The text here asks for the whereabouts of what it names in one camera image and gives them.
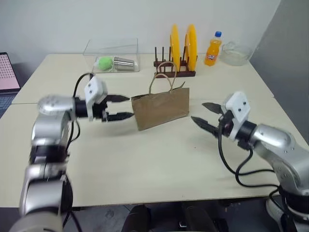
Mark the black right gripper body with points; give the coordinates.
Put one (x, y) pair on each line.
(226, 120)

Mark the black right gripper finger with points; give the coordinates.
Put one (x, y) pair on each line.
(205, 125)
(212, 107)

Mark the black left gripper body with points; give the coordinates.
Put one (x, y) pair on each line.
(100, 111)

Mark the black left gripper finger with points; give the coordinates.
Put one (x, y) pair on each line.
(118, 98)
(119, 116)

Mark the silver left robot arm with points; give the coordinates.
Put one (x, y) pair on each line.
(50, 125)

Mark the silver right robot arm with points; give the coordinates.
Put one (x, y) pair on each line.
(277, 145)

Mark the brown paper bag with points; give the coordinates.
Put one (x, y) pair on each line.
(162, 106)

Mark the silver metal cup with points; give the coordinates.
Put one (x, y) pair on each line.
(124, 64)

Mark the green fuzzy ball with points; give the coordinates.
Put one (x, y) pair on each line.
(104, 63)

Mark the clear plastic box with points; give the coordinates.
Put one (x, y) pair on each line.
(113, 56)

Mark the dark wooden dish rack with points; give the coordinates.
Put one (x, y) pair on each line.
(173, 67)

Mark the orange soda bottle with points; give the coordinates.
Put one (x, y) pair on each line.
(213, 49)

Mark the clear glass bowl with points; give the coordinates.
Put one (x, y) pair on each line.
(236, 54)

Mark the yellow plate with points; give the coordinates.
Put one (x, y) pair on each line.
(191, 47)
(175, 47)

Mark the dark rounded robot leg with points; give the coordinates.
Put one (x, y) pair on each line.
(200, 217)
(137, 218)

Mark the laptop with pink screen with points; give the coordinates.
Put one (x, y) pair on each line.
(7, 77)

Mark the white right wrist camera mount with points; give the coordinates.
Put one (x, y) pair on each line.
(237, 108)

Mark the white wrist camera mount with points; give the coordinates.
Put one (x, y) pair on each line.
(237, 108)
(94, 90)

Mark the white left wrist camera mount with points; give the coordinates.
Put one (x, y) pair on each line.
(94, 90)

